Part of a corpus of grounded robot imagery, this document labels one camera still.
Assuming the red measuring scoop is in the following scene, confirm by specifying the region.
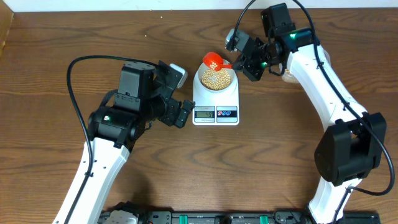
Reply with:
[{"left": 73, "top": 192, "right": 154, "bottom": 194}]
[{"left": 203, "top": 52, "right": 233, "bottom": 72}]

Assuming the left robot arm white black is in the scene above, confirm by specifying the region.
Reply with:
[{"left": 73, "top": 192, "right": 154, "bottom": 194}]
[{"left": 54, "top": 61, "right": 195, "bottom": 223}]

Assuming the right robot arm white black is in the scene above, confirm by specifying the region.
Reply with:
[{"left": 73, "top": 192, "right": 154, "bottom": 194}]
[{"left": 226, "top": 3, "right": 389, "bottom": 223}]

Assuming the white digital kitchen scale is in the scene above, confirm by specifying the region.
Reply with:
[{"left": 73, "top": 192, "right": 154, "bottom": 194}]
[{"left": 192, "top": 68, "right": 239, "bottom": 126}]

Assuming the grey bowl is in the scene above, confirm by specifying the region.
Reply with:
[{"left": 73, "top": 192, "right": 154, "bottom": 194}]
[{"left": 198, "top": 63, "right": 234, "bottom": 91}]

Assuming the clear plastic container of beans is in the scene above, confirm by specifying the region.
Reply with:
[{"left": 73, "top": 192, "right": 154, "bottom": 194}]
[{"left": 282, "top": 68, "right": 300, "bottom": 84}]

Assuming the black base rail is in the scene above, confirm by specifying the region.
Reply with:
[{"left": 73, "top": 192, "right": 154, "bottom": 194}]
[{"left": 98, "top": 201, "right": 382, "bottom": 224}]

